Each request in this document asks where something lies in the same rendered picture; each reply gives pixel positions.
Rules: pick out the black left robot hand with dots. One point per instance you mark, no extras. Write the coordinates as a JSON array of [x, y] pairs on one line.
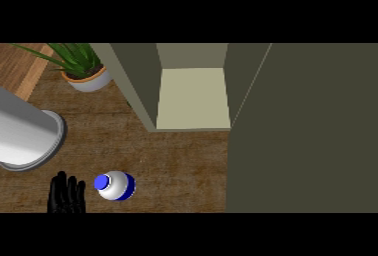
[[67, 197]]

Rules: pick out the olive green open cabinet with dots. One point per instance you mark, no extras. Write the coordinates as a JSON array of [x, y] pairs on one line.
[[192, 96]]

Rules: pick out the large grey metal cylinder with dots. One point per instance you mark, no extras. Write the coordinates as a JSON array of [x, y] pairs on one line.
[[27, 135]]

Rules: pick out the green plant in white pot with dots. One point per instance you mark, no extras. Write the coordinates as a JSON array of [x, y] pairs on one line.
[[82, 68]]

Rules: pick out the brown wooden board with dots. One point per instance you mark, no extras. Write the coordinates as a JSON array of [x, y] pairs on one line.
[[23, 68]]

